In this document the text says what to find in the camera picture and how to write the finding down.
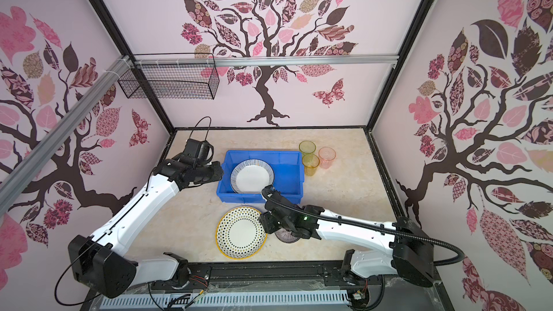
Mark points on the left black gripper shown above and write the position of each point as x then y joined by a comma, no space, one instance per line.
217,174

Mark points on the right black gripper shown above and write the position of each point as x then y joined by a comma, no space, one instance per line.
266,224

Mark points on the dotted plate yellow rim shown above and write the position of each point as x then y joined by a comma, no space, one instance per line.
240,234

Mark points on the black striped rim white plate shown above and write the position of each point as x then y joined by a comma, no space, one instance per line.
251,176

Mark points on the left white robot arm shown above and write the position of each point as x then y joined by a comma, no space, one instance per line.
99,261

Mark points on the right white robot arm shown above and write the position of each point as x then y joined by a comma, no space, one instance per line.
400,248

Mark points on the blue plastic bin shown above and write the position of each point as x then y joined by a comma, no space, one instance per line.
289,175

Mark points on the yellow transparent cup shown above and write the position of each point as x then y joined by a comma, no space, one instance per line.
311,163

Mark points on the pink transparent cup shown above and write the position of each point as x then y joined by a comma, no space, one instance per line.
327,157

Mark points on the green transparent cup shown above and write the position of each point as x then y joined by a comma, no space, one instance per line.
307,147

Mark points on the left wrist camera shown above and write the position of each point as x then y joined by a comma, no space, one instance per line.
197,152

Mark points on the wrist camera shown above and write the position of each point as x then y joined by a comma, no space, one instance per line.
272,197
197,152

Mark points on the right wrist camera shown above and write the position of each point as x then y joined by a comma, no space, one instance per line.
272,197

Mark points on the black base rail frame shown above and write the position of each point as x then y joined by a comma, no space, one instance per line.
384,292

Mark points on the white slotted cable duct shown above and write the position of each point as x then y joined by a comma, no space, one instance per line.
151,301

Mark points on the black wire basket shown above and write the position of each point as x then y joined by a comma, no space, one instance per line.
171,76

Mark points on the aluminium rail back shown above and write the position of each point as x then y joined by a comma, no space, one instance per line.
266,61

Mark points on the aluminium rail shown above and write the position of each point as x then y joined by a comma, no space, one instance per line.
24,173
266,61

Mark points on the aluminium rail left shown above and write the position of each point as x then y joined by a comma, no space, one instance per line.
24,173

